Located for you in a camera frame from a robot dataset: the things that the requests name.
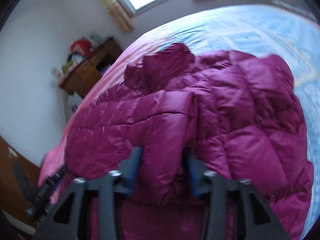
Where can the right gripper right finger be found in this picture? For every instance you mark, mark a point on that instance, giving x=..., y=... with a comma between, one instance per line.
x=252, y=215

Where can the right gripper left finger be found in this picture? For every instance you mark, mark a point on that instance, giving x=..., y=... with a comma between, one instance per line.
x=70, y=217

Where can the magenta quilted down jacket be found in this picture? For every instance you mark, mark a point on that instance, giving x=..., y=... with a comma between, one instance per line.
x=239, y=115

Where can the dark wooden bed footboard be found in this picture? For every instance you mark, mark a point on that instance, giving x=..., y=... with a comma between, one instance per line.
x=12, y=200

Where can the white printed paper bag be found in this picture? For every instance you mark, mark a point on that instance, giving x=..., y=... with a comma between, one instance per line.
x=73, y=102

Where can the brown wooden desk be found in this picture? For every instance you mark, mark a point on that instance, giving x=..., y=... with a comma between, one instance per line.
x=85, y=75

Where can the green item on desk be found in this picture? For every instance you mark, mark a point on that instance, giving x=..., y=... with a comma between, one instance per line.
x=67, y=67

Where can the red box on desk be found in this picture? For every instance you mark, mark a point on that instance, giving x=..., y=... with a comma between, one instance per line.
x=82, y=46

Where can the left beige curtain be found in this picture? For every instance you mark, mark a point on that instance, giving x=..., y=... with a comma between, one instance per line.
x=118, y=15

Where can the pink patterned bed sheet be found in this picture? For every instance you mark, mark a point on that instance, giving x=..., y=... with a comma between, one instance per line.
x=256, y=29

